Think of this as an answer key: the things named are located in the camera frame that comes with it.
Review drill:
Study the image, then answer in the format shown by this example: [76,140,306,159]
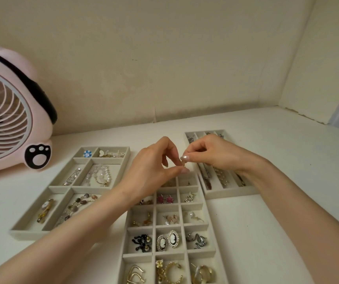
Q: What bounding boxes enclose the white pearl bead bracelet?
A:
[82,164,112,187]

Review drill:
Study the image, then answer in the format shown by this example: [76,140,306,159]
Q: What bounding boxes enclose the grey bracelet tray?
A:
[9,146,131,242]

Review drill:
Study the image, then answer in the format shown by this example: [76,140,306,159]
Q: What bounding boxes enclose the pink bow stud earring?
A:
[163,214,180,226]

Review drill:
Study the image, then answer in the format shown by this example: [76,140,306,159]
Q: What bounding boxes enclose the gold chunky hoop earring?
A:
[160,262,185,284]

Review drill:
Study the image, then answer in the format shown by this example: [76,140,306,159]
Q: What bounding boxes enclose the silver snake earring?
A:
[186,232,208,250]

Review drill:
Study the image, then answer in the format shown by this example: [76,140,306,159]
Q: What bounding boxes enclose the person's right hand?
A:
[180,134,269,179]

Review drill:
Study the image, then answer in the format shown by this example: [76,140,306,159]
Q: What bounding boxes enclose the pink animal-shaped desk fan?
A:
[0,34,58,182]

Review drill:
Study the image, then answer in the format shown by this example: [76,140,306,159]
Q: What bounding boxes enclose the person's right forearm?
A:
[246,159,339,284]

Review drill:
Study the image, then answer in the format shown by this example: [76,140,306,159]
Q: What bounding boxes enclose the pearl drop earring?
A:
[186,211,205,223]

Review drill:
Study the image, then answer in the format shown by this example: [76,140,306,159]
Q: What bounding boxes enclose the white table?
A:
[0,105,339,284]

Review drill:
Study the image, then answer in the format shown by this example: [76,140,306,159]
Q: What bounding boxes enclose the grey necklace tray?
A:
[184,129,261,200]

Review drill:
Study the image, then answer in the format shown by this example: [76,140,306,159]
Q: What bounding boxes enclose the silver chain necklace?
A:
[187,134,214,190]

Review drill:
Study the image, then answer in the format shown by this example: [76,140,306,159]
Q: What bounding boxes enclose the black bow earrings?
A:
[132,234,153,253]

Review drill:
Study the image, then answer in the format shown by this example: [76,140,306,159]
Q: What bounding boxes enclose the shiny wide hoop earring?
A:
[190,263,217,284]

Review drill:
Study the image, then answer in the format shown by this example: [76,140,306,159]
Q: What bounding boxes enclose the brown cord necklace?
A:
[206,132,246,187]

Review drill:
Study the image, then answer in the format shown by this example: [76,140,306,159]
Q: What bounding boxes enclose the gold heart hoop earring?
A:
[126,264,146,284]

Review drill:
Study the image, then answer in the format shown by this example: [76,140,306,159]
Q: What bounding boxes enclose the grey earring grid tray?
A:
[117,174,228,284]

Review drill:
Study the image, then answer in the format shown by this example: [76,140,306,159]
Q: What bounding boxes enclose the person's left hand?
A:
[118,136,191,205]

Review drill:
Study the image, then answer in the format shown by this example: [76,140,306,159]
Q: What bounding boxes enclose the gold round-faced ring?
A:
[37,199,55,224]

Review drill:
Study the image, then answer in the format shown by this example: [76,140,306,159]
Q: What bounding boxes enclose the person's left forearm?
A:
[0,187,137,284]

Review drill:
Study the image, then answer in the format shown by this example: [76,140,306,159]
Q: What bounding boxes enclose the brown stone bead bracelet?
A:
[56,193,99,227]

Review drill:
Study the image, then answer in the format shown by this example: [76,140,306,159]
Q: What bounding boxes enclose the small pearl bead necklace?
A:
[214,167,229,188]

